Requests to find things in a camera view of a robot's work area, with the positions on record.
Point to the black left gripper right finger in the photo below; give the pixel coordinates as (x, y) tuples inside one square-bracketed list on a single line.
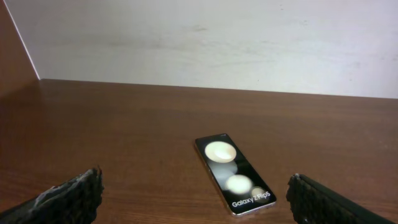
[(312, 202)]

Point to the black Galaxy flip phone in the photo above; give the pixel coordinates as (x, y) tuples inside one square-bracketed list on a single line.
[(242, 188)]

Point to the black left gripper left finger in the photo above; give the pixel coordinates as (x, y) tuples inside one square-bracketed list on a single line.
[(74, 201)]

